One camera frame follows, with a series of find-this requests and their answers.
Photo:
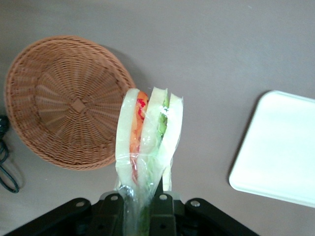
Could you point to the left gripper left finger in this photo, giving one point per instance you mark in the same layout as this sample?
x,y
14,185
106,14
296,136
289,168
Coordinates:
x,y
110,211

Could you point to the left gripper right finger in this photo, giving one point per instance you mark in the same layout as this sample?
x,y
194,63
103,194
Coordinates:
x,y
163,211

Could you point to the triangle sandwich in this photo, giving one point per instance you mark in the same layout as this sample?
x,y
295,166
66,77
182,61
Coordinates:
x,y
147,137

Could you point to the round brown wicker basket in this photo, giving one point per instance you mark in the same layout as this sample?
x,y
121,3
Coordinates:
x,y
66,103

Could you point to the beige plastic serving tray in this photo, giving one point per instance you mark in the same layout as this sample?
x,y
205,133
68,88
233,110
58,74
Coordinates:
x,y
275,150

